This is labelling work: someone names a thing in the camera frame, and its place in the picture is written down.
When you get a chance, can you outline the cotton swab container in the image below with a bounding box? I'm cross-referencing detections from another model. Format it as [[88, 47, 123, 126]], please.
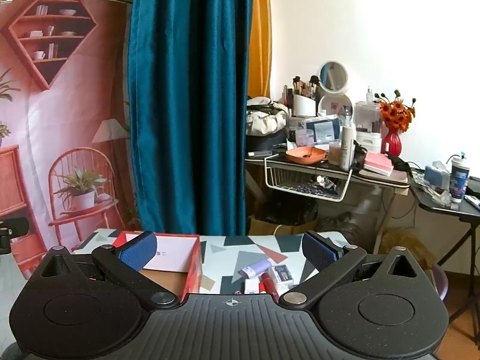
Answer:
[[328, 140, 343, 166]]

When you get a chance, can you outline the bunch of makeup brushes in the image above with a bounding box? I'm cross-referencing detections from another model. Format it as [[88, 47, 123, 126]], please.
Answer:
[[290, 75, 321, 98]]

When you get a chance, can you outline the red vase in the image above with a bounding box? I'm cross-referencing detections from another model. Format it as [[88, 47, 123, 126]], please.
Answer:
[[380, 129, 403, 156]]

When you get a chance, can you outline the printed pink furniture backdrop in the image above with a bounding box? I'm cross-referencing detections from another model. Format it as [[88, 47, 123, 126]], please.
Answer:
[[0, 0, 141, 282]]

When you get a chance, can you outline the yellow curtain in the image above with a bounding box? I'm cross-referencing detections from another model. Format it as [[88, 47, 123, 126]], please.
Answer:
[[247, 0, 272, 100]]

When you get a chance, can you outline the black bag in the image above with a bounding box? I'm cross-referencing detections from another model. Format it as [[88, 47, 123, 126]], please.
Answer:
[[245, 131, 289, 154]]

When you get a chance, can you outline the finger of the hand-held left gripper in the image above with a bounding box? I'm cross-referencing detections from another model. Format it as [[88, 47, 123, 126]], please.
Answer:
[[0, 217, 30, 257]]

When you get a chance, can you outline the small clear plastic card case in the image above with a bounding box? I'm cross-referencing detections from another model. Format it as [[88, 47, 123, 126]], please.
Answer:
[[271, 265, 294, 283]]

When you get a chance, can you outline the red cardboard box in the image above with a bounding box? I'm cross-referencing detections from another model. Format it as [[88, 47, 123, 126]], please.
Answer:
[[88, 231, 204, 302]]

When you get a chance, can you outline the white brush holder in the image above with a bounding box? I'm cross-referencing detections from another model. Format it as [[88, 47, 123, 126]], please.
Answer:
[[292, 94, 319, 118]]

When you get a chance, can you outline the black side table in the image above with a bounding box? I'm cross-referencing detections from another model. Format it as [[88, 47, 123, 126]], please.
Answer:
[[409, 176, 480, 331]]

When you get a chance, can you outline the blue white packet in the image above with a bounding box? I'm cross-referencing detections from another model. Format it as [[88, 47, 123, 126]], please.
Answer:
[[302, 117, 340, 144]]

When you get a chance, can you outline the clear acrylic organizer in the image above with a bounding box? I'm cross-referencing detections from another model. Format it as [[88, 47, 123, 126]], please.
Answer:
[[354, 101, 383, 134]]

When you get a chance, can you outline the blue white drink cup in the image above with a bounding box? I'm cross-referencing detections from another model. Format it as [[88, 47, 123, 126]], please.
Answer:
[[449, 154, 471, 203]]

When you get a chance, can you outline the lilac white tube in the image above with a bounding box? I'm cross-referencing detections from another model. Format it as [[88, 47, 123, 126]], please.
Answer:
[[240, 259, 271, 280]]

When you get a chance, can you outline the white spray bottle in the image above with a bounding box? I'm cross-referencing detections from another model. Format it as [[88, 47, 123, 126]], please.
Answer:
[[340, 124, 356, 169]]

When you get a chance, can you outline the blue curtain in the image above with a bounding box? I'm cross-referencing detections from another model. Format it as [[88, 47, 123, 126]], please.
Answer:
[[127, 0, 256, 237]]

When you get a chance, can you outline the pink box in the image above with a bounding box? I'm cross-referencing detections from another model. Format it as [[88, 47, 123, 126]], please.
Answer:
[[363, 152, 394, 176]]

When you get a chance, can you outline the brown woven basket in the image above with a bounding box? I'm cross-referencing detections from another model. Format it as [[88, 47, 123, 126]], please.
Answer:
[[379, 229, 432, 271]]

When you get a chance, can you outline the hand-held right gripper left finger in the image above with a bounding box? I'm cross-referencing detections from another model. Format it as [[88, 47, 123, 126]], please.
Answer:
[[37, 231, 181, 313]]

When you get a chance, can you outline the round white mirror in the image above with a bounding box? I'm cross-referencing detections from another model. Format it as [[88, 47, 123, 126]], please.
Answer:
[[317, 60, 354, 115]]

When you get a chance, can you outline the red white marker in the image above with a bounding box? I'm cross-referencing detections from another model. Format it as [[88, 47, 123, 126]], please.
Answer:
[[260, 273, 280, 302]]

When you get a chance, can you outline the purple chair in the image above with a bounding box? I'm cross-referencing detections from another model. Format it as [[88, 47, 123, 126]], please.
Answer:
[[431, 262, 449, 302]]

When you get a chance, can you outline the white wire basket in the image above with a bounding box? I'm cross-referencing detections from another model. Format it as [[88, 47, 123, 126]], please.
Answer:
[[264, 155, 354, 203]]

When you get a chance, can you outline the orange bowl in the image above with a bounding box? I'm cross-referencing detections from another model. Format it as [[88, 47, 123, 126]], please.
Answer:
[[285, 146, 328, 165]]

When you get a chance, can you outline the dressing table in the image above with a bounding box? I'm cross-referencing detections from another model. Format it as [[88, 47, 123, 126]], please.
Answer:
[[244, 146, 411, 256]]

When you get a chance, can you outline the geometric patterned tablecloth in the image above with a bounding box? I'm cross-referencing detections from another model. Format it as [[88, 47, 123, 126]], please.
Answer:
[[71, 228, 361, 297]]

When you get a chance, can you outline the blue tissue box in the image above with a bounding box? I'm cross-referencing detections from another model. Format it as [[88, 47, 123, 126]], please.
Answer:
[[424, 161, 451, 192]]

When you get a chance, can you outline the white drawstring bag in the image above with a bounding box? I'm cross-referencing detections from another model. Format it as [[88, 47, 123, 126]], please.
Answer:
[[245, 97, 290, 136]]

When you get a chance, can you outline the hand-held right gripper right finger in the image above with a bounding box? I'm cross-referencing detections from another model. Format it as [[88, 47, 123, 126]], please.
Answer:
[[279, 230, 432, 306]]

